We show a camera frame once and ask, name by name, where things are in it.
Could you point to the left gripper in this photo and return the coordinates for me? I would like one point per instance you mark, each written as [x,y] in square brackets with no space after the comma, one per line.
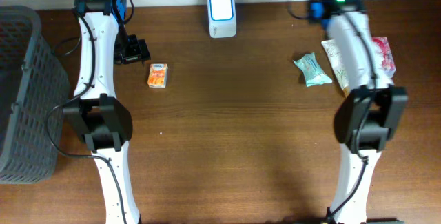
[139,50]

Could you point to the orange tissue pack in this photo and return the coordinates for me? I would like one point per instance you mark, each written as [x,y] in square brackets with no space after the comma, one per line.
[157,77]

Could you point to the white tube gold cap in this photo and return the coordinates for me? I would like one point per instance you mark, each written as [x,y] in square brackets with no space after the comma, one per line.
[335,59]

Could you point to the red purple tissue pack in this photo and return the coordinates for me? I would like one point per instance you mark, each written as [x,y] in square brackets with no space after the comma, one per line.
[384,57]

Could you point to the teal wipes packet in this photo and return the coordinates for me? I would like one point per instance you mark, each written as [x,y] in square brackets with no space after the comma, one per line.
[313,73]

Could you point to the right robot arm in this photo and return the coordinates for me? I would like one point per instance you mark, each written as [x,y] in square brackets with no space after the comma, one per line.
[368,117]

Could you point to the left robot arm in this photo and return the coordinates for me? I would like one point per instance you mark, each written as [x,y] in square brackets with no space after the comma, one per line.
[100,120]

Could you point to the white barcode scanner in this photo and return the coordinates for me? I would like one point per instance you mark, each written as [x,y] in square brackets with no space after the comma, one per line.
[222,18]

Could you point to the grey plastic basket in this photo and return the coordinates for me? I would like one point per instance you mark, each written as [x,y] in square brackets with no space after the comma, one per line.
[33,81]

